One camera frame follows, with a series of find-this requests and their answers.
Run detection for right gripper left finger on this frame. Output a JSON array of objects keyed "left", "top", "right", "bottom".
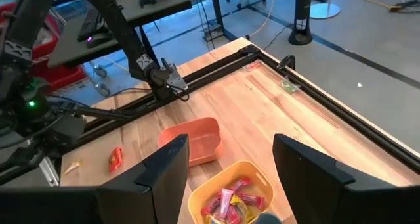
[{"left": 96, "top": 134, "right": 190, "bottom": 224}]

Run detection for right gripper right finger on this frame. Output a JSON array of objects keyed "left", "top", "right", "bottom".
[{"left": 272, "top": 133, "right": 404, "bottom": 224}]

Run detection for red candy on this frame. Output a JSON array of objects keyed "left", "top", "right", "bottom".
[
  {"left": 226, "top": 206, "right": 243, "bottom": 224},
  {"left": 200, "top": 193, "right": 222, "bottom": 217},
  {"left": 236, "top": 192, "right": 266, "bottom": 211}
]

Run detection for orange plastic bin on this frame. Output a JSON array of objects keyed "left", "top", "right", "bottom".
[{"left": 157, "top": 116, "right": 222, "bottom": 168}]

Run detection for pink candy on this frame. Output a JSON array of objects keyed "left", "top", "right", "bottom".
[{"left": 219, "top": 188, "right": 234, "bottom": 219}]

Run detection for yellow candy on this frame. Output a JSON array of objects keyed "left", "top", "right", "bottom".
[{"left": 229, "top": 194, "right": 252, "bottom": 223}]

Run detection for red white candy wrapper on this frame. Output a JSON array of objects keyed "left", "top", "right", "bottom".
[{"left": 229, "top": 177, "right": 253, "bottom": 192}]

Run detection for yellow candy wrapper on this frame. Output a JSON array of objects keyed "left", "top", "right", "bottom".
[{"left": 63, "top": 159, "right": 82, "bottom": 176}]

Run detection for clear green candy wrapper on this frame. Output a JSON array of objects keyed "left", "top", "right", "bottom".
[{"left": 278, "top": 76, "right": 301, "bottom": 94}]

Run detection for clear red candy wrapper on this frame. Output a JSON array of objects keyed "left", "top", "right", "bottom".
[{"left": 241, "top": 61, "right": 263, "bottom": 72}]

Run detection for orange peanut butter cup pack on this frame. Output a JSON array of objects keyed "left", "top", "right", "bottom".
[{"left": 108, "top": 146, "right": 124, "bottom": 175}]

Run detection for cart caster wheel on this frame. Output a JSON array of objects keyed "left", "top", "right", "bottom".
[
  {"left": 95, "top": 82, "right": 112, "bottom": 98},
  {"left": 93, "top": 64, "right": 108, "bottom": 79}
]

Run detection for yellow plastic bin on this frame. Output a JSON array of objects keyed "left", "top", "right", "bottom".
[{"left": 187, "top": 160, "right": 275, "bottom": 224}]

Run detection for black computer mouse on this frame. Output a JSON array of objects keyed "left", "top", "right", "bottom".
[{"left": 85, "top": 32, "right": 114, "bottom": 49}]

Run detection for black keyboard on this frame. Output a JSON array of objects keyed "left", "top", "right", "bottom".
[{"left": 77, "top": 7, "right": 109, "bottom": 43}]

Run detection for grey desk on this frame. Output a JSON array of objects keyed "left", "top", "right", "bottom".
[{"left": 47, "top": 0, "right": 200, "bottom": 70}]

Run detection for grey box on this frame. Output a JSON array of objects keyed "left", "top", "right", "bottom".
[{"left": 202, "top": 22, "right": 226, "bottom": 43}]

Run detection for black pole stand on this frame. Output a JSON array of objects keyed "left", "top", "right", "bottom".
[{"left": 287, "top": 0, "right": 314, "bottom": 47}]

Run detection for white round base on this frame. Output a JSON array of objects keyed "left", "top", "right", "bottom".
[{"left": 309, "top": 2, "right": 341, "bottom": 20}]

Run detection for black desk leg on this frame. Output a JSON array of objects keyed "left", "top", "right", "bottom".
[{"left": 209, "top": 0, "right": 238, "bottom": 43}]

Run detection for black aluminium frame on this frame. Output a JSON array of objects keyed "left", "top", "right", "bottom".
[{"left": 0, "top": 43, "right": 420, "bottom": 187}]

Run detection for black frame clamp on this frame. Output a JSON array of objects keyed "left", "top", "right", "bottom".
[{"left": 276, "top": 55, "right": 296, "bottom": 71}]

